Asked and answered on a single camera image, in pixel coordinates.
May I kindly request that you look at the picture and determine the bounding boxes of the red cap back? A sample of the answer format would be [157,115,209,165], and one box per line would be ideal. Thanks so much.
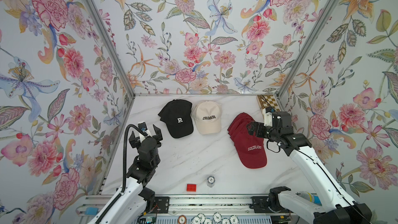
[231,124,267,169]

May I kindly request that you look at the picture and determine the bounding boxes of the red cap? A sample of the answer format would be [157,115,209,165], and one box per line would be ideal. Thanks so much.
[231,124,267,169]
[229,125,248,143]
[233,113,254,122]
[228,116,254,132]

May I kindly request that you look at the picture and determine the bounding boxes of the black cap front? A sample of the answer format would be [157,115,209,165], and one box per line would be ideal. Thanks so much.
[158,99,194,139]

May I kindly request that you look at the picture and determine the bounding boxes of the cream cap front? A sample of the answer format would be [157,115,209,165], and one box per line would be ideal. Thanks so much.
[191,101,222,135]

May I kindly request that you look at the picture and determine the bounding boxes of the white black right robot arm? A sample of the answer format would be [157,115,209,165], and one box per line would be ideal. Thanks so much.
[246,112,372,224]

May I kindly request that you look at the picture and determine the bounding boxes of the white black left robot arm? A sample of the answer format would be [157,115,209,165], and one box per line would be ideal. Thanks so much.
[90,122,163,224]

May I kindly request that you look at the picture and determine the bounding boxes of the stack of poker chips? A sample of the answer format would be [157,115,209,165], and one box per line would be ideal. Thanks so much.
[207,176,215,188]

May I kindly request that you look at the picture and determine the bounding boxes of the wooden chess board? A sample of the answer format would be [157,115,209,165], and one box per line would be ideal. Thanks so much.
[257,95,280,111]

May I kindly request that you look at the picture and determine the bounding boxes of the red toy brick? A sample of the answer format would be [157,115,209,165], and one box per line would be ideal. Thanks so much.
[186,184,197,192]

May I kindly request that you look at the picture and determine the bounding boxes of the orange poker chip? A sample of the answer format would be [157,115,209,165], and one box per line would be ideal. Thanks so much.
[177,215,187,224]

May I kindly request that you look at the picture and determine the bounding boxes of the blue tag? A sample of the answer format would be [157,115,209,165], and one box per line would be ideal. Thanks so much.
[85,207,98,216]

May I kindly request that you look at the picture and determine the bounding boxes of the white poker chip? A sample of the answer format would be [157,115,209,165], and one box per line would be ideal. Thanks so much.
[229,215,239,224]
[197,213,206,223]
[190,216,201,224]
[212,213,222,224]
[221,218,231,224]

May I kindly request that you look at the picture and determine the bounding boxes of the blue toy microphone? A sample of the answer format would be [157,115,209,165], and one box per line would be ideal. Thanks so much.
[297,191,322,205]

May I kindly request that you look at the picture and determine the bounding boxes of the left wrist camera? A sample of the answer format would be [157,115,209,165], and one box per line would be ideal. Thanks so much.
[138,122,150,143]

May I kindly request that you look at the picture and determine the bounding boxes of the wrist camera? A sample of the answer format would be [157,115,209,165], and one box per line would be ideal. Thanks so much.
[262,106,275,127]
[138,122,150,143]

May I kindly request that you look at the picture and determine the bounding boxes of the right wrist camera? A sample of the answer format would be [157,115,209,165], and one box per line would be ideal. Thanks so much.
[262,106,275,127]

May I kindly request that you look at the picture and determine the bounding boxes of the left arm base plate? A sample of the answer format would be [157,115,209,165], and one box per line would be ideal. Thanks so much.
[146,196,170,214]

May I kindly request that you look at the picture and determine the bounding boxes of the black corrugated cable conduit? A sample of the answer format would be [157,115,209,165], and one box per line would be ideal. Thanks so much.
[94,124,148,224]

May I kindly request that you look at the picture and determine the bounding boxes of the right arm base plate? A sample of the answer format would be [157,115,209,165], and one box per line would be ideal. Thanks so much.
[249,196,291,214]

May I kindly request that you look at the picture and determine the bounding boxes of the aluminium front rail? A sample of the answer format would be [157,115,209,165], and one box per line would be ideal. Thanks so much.
[76,194,346,217]

